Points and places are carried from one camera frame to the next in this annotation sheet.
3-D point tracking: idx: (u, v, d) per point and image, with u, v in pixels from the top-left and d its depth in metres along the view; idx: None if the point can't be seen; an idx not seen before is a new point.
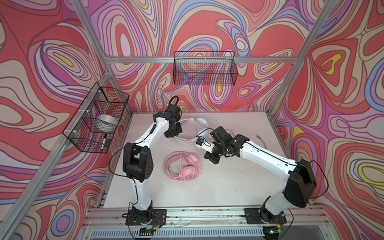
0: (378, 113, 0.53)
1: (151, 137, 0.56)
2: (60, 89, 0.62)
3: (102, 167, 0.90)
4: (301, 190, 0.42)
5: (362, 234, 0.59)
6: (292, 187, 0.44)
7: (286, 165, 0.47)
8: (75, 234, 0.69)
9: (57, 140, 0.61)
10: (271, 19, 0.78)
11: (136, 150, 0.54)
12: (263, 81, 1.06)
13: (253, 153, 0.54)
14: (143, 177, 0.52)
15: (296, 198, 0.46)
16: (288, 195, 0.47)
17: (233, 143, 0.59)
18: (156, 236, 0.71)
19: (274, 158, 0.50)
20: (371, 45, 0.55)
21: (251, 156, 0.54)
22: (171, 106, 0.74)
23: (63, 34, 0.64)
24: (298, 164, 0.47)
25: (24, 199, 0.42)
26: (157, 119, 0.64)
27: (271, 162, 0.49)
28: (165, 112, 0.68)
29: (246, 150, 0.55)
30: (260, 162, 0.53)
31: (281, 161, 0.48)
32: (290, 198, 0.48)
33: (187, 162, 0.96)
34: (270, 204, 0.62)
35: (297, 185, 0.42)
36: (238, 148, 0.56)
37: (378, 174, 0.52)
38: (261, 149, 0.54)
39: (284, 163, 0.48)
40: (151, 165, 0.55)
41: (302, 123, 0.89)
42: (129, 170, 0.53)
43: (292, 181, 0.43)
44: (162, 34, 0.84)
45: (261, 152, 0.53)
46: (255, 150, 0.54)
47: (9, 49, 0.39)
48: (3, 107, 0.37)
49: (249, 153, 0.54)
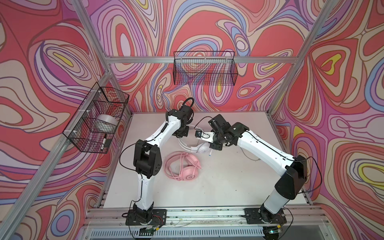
0: (378, 113, 0.53)
1: (161, 136, 0.57)
2: (60, 90, 0.62)
3: (102, 167, 0.90)
4: (294, 184, 0.43)
5: (363, 234, 0.59)
6: (285, 181, 0.45)
7: (284, 159, 0.47)
8: (75, 234, 0.69)
9: (58, 140, 0.61)
10: (271, 19, 0.78)
11: (146, 147, 0.57)
12: (263, 81, 1.06)
13: (252, 143, 0.52)
14: (152, 173, 0.54)
15: (287, 191, 0.47)
16: (279, 187, 0.49)
17: (232, 131, 0.56)
18: (156, 236, 0.71)
19: (271, 151, 0.49)
20: (370, 45, 0.55)
21: (250, 146, 0.53)
22: (184, 106, 0.75)
23: (63, 34, 0.64)
24: (295, 159, 0.47)
25: (24, 199, 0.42)
26: (169, 117, 0.65)
27: (268, 154, 0.49)
28: (178, 111, 0.68)
29: (245, 139, 0.54)
30: (258, 153, 0.52)
31: (278, 155, 0.48)
32: (281, 191, 0.49)
33: (187, 162, 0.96)
34: (269, 202, 0.62)
35: (292, 180, 0.43)
36: (237, 136, 0.54)
37: (378, 174, 0.52)
38: (260, 140, 0.53)
39: (282, 157, 0.48)
40: (160, 163, 0.57)
41: (302, 123, 0.89)
42: (139, 165, 0.56)
43: (287, 176, 0.44)
44: (162, 34, 0.84)
45: (260, 143, 0.52)
46: (254, 141, 0.53)
47: (9, 49, 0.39)
48: (3, 107, 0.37)
49: (247, 143, 0.53)
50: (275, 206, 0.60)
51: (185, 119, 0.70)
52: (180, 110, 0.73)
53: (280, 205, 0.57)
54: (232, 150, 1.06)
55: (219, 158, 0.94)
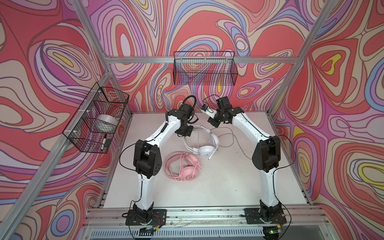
0: (377, 113, 0.53)
1: (161, 136, 0.57)
2: (60, 89, 0.62)
3: (102, 167, 0.90)
4: (263, 155, 0.55)
5: (362, 234, 0.59)
6: (258, 153, 0.57)
7: (261, 135, 0.59)
8: (75, 234, 0.69)
9: (57, 140, 0.61)
10: (271, 19, 0.78)
11: (146, 147, 0.57)
12: (263, 81, 1.06)
13: (242, 122, 0.65)
14: (152, 173, 0.54)
15: (259, 163, 0.59)
16: (254, 157, 0.61)
17: (230, 111, 0.70)
18: (156, 236, 0.71)
19: (254, 129, 0.61)
20: (370, 45, 0.55)
21: (240, 124, 0.67)
22: (183, 105, 0.75)
23: (63, 34, 0.64)
24: (270, 137, 0.58)
25: (24, 199, 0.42)
26: (169, 117, 0.65)
27: (251, 131, 0.61)
28: (178, 111, 0.68)
29: (237, 118, 0.67)
30: (246, 131, 0.64)
31: (258, 133, 0.60)
32: (255, 160, 0.61)
33: (187, 162, 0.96)
34: (263, 193, 0.67)
35: (261, 150, 0.55)
36: (232, 115, 0.69)
37: (377, 174, 0.53)
38: (248, 120, 0.65)
39: (260, 134, 0.59)
40: (159, 163, 0.57)
41: (302, 123, 0.89)
42: (139, 165, 0.56)
43: (258, 146, 0.56)
44: (162, 34, 0.84)
45: (248, 123, 0.64)
46: (244, 120, 0.66)
47: (9, 49, 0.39)
48: (3, 107, 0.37)
49: (238, 121, 0.67)
50: (267, 196, 0.65)
51: (185, 119, 0.70)
52: (180, 110, 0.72)
53: (270, 193, 0.63)
54: (232, 150, 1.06)
55: (219, 158, 0.94)
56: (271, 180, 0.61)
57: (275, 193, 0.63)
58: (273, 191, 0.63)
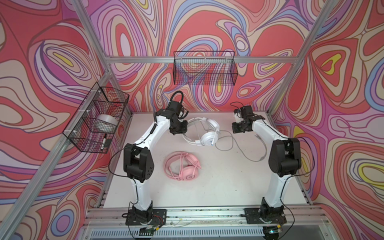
0: (378, 113, 0.53)
1: (151, 137, 0.55)
2: (60, 89, 0.62)
3: (101, 167, 0.90)
4: (279, 156, 0.53)
5: (362, 234, 0.59)
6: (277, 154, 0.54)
7: (278, 135, 0.58)
8: (75, 234, 0.69)
9: (57, 140, 0.61)
10: (271, 19, 0.78)
11: (136, 151, 0.54)
12: (263, 81, 1.06)
13: (260, 125, 0.67)
14: (144, 177, 0.52)
15: (276, 166, 0.55)
16: (271, 158, 0.57)
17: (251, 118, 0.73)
18: (156, 236, 0.71)
19: (272, 130, 0.62)
20: (370, 45, 0.55)
21: (259, 128, 0.68)
22: (172, 103, 0.72)
23: (63, 34, 0.64)
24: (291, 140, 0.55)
25: (24, 199, 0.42)
26: (157, 117, 0.63)
27: (268, 132, 0.62)
28: (166, 110, 0.66)
29: (257, 123, 0.69)
30: (263, 134, 0.65)
31: (276, 133, 0.60)
32: (272, 162, 0.57)
33: (187, 162, 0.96)
34: (268, 193, 0.66)
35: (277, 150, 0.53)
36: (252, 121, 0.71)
37: (377, 174, 0.53)
38: (267, 124, 0.67)
39: (277, 134, 0.59)
40: (151, 166, 0.55)
41: (302, 123, 0.89)
42: (130, 171, 0.53)
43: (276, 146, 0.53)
44: (162, 34, 0.84)
45: (267, 126, 0.65)
46: (262, 123, 0.67)
47: (9, 49, 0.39)
48: (3, 107, 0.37)
49: (258, 125, 0.68)
50: (272, 197, 0.64)
51: (175, 117, 0.68)
52: (168, 109, 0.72)
53: (276, 196, 0.62)
54: (232, 150, 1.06)
55: (219, 158, 0.94)
56: (282, 184, 0.58)
57: (281, 197, 0.62)
58: (279, 195, 0.61)
